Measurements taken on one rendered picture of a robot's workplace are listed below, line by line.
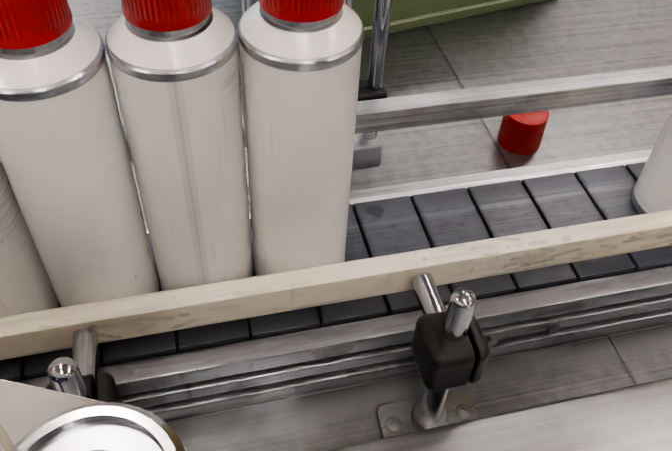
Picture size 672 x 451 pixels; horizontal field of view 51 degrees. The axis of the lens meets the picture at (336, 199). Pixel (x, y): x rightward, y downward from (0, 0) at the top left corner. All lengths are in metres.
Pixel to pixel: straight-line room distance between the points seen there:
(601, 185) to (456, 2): 0.29
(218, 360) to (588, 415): 0.19
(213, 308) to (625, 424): 0.21
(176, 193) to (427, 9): 0.43
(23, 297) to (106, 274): 0.04
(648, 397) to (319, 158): 0.21
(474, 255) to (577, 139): 0.25
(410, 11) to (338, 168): 0.38
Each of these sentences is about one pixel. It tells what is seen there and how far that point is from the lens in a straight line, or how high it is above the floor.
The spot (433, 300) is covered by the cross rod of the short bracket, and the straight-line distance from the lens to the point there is 0.36.
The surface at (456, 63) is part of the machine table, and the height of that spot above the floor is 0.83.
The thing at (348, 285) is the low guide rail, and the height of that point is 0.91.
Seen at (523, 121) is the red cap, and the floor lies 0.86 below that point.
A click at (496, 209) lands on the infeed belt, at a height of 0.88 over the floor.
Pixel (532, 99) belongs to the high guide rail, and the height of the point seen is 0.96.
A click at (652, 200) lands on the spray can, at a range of 0.47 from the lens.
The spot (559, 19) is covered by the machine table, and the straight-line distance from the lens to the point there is 0.75.
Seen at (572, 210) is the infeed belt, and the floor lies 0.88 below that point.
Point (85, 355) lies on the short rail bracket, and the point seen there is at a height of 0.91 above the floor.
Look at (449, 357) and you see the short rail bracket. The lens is 0.33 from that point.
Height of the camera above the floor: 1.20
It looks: 46 degrees down
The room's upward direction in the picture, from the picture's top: 4 degrees clockwise
